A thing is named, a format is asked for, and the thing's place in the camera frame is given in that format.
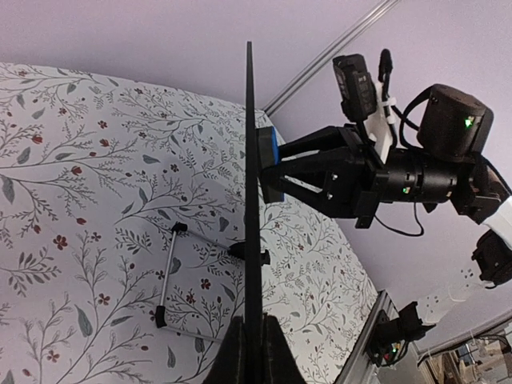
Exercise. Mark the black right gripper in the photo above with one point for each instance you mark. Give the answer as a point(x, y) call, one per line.
point(408, 175)

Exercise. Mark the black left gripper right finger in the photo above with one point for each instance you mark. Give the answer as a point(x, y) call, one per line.
point(279, 365)

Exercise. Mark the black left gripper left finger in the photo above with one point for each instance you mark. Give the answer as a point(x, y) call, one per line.
point(229, 364)

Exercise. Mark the white whiteboard black frame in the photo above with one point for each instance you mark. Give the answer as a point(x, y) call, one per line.
point(253, 274)

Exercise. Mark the blue whiteboard eraser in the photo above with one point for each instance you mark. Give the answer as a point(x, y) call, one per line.
point(268, 155)

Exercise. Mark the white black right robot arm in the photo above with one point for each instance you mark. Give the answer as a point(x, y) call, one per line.
point(454, 126)

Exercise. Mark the black whiteboard stand foot left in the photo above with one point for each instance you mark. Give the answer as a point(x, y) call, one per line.
point(265, 257)

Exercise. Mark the floral patterned table mat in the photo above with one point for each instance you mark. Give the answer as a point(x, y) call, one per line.
point(118, 201)

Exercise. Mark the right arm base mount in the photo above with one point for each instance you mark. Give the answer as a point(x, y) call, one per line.
point(390, 338)

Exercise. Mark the right aluminium corner post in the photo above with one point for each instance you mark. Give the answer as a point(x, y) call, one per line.
point(351, 34)

